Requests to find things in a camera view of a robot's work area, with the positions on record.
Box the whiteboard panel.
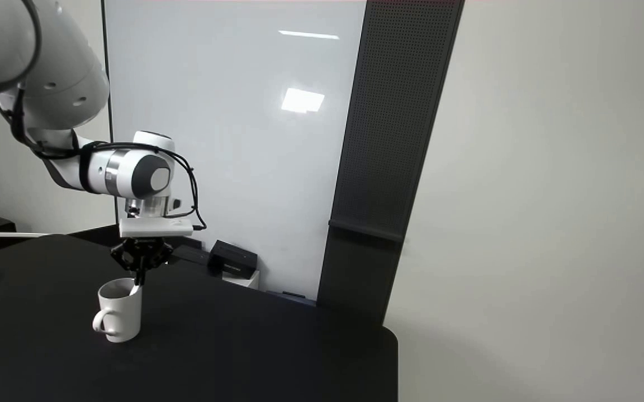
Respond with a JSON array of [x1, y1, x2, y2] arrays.
[[103, 0, 368, 299]]

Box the black vertical pillar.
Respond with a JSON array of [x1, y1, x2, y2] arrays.
[[319, 0, 465, 325]]

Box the black box on shelf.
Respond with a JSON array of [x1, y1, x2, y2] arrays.
[[208, 242, 257, 280]]

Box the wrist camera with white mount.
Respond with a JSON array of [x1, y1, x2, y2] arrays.
[[119, 217, 192, 239]]

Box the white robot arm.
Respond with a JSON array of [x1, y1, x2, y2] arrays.
[[0, 0, 192, 287]]

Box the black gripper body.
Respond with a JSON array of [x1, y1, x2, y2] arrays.
[[111, 239, 172, 273]]

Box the white mug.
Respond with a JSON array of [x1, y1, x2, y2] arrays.
[[92, 278, 144, 345]]

